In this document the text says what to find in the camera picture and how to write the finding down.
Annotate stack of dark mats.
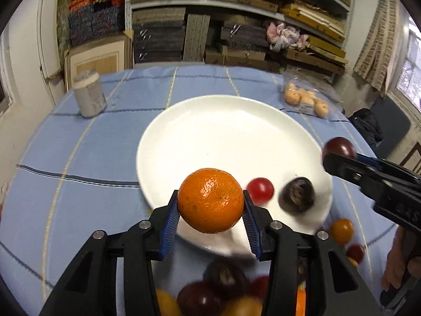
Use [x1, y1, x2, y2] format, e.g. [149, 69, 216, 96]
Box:
[132, 7, 186, 63]

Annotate dark brown water chestnut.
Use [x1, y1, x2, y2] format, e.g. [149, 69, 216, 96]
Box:
[278, 177, 315, 213]
[203, 258, 250, 298]

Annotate pink plastic bag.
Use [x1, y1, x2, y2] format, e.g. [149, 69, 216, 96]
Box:
[266, 21, 310, 52]

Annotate cardboard box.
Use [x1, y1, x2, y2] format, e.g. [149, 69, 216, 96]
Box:
[64, 30, 134, 89]

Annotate stack of yellow boards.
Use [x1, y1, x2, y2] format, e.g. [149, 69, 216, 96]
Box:
[279, 2, 349, 73]

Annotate orange tomato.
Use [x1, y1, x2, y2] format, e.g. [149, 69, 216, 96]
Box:
[330, 219, 355, 246]

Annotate red cherry tomato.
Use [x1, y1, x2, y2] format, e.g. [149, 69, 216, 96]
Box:
[250, 275, 271, 300]
[247, 178, 274, 204]
[346, 244, 365, 264]

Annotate stack of patterned mats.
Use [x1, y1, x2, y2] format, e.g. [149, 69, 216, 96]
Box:
[67, 0, 126, 47]

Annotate pile of small pale fruits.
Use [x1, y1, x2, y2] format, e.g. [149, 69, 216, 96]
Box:
[284, 84, 330, 117]

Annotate white plate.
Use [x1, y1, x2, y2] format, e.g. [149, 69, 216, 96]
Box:
[136, 95, 333, 258]

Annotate bright window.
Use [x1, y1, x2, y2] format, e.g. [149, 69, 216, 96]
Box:
[395, 29, 421, 112]

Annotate orange mandarin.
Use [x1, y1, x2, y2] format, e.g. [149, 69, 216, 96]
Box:
[178, 168, 245, 234]
[296, 288, 307, 316]

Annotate white metal shelf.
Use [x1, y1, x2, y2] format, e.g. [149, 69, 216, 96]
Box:
[127, 0, 354, 73]

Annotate clear plastic fruit box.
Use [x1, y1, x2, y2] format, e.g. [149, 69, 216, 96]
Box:
[281, 76, 333, 119]

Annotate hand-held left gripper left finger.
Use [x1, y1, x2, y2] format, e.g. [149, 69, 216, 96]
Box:
[39, 189, 181, 316]

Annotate grey upright board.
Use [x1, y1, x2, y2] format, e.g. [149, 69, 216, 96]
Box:
[183, 14, 211, 62]

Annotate dark red plum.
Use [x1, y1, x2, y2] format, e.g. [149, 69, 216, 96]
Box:
[322, 136, 357, 168]
[177, 281, 226, 316]

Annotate person's right hand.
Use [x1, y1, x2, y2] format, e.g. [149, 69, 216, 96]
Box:
[382, 225, 421, 291]

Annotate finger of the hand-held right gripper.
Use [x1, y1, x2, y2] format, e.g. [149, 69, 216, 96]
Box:
[323, 152, 384, 189]
[356, 154, 420, 179]

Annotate white door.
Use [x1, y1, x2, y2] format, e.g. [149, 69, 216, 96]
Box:
[36, 0, 66, 106]

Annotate hanging beige tile sheets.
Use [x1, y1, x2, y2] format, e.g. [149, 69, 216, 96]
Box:
[353, 0, 400, 91]

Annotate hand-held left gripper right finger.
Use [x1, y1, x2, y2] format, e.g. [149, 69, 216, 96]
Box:
[243, 189, 384, 316]

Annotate dark jacket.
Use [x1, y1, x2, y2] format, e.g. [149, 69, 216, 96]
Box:
[349, 108, 384, 145]

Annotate black chair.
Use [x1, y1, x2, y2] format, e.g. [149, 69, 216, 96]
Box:
[370, 95, 412, 159]

